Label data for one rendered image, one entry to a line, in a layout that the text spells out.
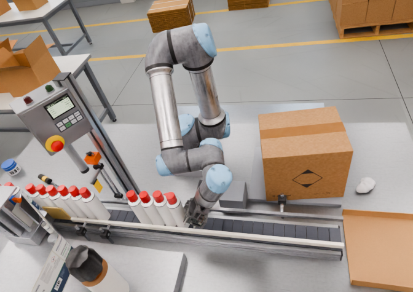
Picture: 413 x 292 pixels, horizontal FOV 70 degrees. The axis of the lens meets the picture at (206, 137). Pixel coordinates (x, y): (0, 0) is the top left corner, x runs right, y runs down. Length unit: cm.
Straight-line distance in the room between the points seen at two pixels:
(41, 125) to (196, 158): 50
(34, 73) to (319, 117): 210
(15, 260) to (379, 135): 167
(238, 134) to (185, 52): 69
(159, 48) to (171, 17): 395
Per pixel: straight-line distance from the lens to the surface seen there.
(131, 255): 125
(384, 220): 131
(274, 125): 117
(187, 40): 101
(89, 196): 127
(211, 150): 94
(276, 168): 111
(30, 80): 271
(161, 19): 501
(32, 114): 104
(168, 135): 96
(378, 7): 410
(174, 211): 111
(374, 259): 122
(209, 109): 119
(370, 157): 149
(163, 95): 99
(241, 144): 152
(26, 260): 150
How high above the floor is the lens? 192
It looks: 43 degrees down
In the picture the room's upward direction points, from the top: 15 degrees counter-clockwise
